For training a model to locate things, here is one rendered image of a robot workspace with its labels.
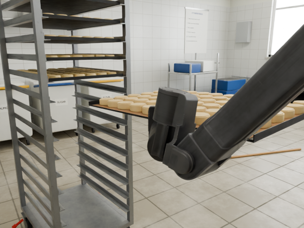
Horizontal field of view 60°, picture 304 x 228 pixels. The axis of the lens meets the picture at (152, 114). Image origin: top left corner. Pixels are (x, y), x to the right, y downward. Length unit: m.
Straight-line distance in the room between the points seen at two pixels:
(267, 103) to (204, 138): 0.10
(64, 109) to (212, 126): 3.34
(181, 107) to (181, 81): 5.08
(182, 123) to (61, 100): 3.25
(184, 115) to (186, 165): 0.08
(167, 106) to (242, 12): 5.89
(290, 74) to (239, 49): 5.89
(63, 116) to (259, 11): 4.31
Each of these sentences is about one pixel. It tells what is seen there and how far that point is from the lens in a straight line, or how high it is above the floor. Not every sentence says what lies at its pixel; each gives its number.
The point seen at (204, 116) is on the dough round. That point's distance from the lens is 0.60.
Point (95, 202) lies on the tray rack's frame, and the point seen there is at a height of 0.15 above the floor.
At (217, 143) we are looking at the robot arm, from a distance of 0.39.
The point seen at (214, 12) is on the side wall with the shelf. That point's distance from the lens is 6.14.
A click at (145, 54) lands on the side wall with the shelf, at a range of 4.94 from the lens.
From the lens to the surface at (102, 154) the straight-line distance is 1.79.
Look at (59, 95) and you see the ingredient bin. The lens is 3.62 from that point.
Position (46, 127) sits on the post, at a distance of 1.26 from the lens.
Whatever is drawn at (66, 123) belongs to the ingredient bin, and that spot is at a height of 0.23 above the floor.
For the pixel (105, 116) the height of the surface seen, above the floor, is 0.77.
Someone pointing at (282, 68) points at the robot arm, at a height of 1.15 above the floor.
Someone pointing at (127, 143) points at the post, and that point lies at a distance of 1.52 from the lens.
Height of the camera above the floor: 1.17
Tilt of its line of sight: 14 degrees down
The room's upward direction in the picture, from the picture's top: straight up
